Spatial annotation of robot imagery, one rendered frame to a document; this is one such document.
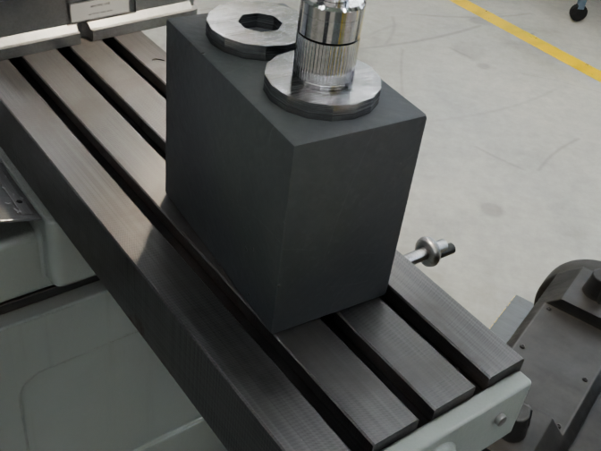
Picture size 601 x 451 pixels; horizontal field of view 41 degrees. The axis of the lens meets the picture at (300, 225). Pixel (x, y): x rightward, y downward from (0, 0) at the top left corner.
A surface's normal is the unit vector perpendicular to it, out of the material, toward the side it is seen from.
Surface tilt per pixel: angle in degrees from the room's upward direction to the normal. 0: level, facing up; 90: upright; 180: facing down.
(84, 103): 0
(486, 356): 0
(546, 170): 0
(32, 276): 90
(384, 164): 90
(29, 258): 90
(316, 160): 90
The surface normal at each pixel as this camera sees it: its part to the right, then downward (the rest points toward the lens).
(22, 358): 0.58, 0.55
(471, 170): 0.11, -0.79
